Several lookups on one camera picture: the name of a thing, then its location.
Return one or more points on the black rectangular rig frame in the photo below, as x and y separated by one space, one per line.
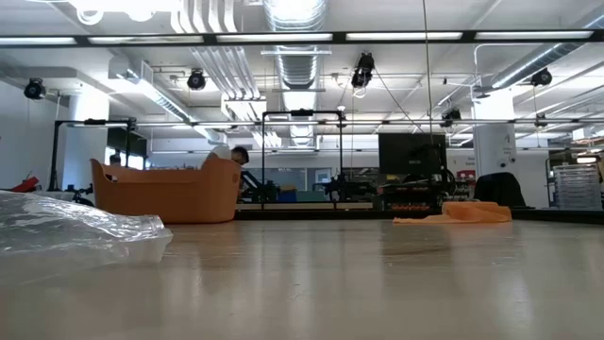
263 141
55 141

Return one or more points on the orange plastic basin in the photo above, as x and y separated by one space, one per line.
165 196

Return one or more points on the black office chair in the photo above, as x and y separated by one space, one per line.
500 189

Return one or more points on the black aluminium table frame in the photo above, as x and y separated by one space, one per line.
557 215

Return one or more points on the person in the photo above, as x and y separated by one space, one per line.
226 153
115 159

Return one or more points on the black ceiling spotlight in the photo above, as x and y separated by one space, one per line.
450 115
363 70
35 89
541 77
196 79

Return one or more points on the orange elastic bandage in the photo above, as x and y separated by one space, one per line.
472 213

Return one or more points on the black display panel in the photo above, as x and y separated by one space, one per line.
401 151

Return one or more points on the black overhead beam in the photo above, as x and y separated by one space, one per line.
468 36

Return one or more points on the clear plastic bag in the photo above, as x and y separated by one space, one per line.
75 231

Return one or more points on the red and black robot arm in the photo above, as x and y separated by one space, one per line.
26 185

